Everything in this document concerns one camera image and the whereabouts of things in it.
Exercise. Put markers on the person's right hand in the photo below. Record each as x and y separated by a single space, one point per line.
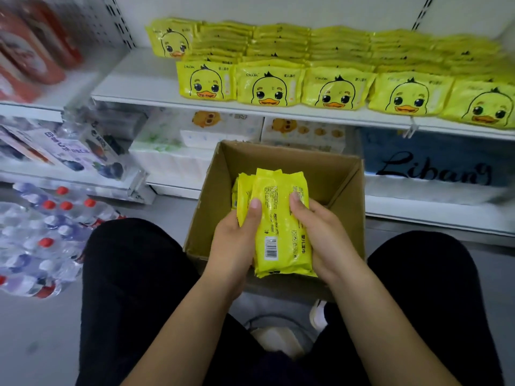
330 241

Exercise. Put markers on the person's left hand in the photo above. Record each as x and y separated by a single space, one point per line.
229 253

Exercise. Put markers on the brown cardboard box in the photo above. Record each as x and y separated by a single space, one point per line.
322 169

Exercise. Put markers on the white metal shelf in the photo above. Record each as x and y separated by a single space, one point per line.
129 76

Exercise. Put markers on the person's right forearm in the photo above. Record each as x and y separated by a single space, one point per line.
386 333

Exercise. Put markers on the person's left forearm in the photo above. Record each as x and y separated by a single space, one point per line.
185 341

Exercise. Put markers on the person's right cream clog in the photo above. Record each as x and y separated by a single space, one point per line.
319 316

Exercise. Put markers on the white duck tissue pack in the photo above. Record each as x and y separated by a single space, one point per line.
233 128
310 136

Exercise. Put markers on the person's black trousers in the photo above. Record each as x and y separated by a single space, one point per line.
121 285

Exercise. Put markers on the white pegboard shelf unit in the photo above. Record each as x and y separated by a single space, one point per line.
80 76

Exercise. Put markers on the green white tissue pack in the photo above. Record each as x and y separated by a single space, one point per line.
157 136

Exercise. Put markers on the pack of red-capped bottles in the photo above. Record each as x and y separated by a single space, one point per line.
48 237

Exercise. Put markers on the MIQI boxes with fruit print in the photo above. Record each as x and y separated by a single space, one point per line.
72 148

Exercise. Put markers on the metal frame stool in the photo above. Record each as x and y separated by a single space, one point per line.
278 337

